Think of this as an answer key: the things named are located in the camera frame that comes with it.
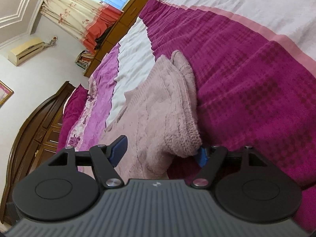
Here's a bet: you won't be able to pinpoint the pink knitted cardigan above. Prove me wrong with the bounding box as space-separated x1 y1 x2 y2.
100 50 202 182

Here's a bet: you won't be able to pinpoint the dark clothes on cabinet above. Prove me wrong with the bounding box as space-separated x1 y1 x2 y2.
94 26 113 50

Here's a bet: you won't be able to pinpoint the dark wooden headboard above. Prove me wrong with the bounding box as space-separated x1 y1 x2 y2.
1 81 75 225

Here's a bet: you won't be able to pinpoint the magenta pillow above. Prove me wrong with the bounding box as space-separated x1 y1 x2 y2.
57 85 88 152

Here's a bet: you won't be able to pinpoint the stack of books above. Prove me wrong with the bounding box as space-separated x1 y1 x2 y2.
75 50 94 70

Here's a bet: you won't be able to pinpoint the magenta striped floral bedspread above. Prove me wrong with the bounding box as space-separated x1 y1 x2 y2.
66 0 315 231

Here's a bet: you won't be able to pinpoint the cream and orange curtain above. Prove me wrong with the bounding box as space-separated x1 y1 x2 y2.
40 0 123 53

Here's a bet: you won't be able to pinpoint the long wooden drawer cabinet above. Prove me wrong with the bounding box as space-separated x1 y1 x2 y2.
84 0 149 78

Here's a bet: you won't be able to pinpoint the framed wall picture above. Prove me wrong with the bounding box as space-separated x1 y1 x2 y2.
0 81 14 106

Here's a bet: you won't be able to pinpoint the beige wall air conditioner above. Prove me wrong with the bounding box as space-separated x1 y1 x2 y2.
8 38 44 66

